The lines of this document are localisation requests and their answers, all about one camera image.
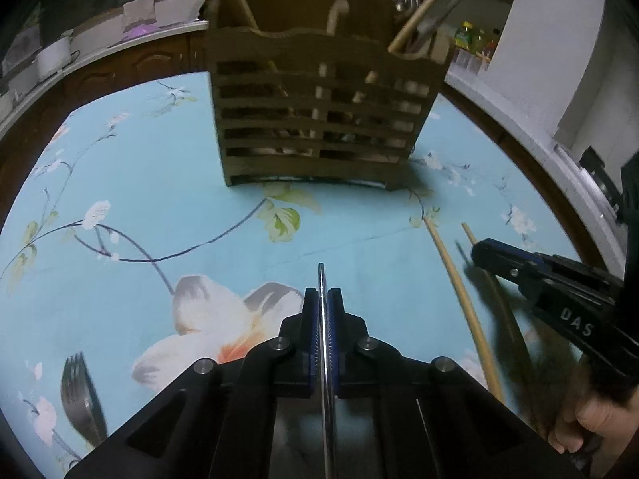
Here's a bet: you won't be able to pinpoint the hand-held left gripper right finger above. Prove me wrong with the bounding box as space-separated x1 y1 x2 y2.
327 287 586 479

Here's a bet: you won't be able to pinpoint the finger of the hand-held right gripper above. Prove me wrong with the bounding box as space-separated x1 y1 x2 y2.
530 253 626 291
472 238 639 376

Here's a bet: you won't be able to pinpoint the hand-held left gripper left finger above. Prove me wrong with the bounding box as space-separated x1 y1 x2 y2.
65 288 324 479

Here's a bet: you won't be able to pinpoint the thin steel utensil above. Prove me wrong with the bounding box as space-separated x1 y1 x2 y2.
318 262 336 479

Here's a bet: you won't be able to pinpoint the long wooden chopstick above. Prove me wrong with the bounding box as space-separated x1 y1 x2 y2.
388 0 464 54
423 217 506 404
460 222 547 432

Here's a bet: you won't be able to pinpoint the wooden slatted utensil holder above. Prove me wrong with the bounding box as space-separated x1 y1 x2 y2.
202 0 452 194

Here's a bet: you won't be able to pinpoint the person's right hand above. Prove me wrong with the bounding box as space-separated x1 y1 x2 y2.
546 366 639 462

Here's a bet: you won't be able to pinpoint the steel gas stove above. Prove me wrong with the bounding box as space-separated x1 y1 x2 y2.
579 147 625 223

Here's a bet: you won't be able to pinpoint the blue floral tablecloth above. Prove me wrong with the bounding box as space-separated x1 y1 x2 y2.
0 72 585 479

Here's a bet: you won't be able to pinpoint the dark condiment bottle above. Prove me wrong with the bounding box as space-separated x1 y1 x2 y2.
482 27 501 61

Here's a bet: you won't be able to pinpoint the clear spice jars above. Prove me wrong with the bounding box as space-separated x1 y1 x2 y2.
452 50 492 73

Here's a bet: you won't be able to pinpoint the yellow oil bottle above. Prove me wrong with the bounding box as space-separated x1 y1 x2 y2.
454 21 482 53

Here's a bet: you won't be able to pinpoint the wooden base cabinets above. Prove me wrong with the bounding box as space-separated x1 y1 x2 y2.
0 30 213 220

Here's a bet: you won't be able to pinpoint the grey hanging dishcloth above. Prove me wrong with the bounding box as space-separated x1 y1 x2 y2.
122 0 158 28

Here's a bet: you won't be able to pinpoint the white rice cooker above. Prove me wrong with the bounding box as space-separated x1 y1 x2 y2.
36 37 71 79

